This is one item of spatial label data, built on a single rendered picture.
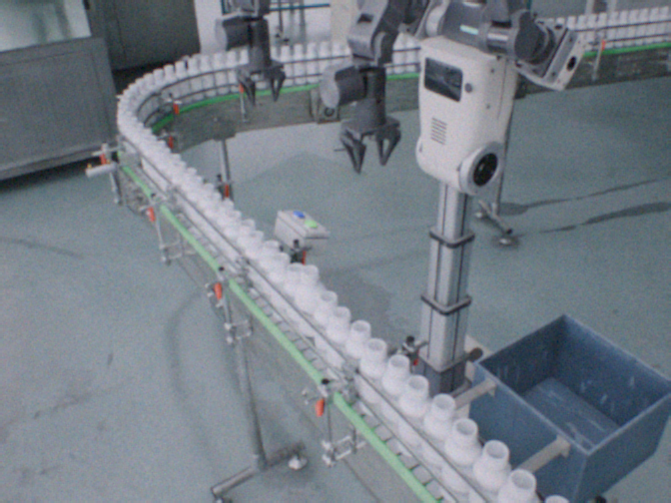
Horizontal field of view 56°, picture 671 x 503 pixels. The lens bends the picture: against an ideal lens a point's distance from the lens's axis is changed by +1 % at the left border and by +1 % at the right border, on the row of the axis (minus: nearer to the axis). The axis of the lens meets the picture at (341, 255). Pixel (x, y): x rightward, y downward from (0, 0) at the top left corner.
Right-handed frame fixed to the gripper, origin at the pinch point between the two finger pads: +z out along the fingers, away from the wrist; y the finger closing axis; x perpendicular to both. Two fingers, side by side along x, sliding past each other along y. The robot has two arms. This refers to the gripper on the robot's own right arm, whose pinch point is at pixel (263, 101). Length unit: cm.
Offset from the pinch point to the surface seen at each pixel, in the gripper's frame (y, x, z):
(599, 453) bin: -17, 98, 48
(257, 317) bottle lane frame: 21, 27, 42
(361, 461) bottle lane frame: 21, 70, 51
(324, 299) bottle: 15, 49, 25
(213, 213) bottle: 16.8, -1.8, 27.4
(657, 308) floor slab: -190, 26, 139
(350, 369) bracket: 21, 66, 28
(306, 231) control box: 1.4, 19.8, 27.9
